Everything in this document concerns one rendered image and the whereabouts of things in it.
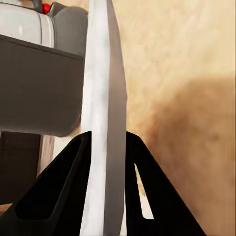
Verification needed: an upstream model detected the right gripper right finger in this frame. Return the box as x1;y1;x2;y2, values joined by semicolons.
124;132;206;236

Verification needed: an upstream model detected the saucer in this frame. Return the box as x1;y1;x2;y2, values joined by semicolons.
80;0;127;236

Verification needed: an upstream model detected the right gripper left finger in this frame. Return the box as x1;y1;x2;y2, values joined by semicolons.
0;131;92;236

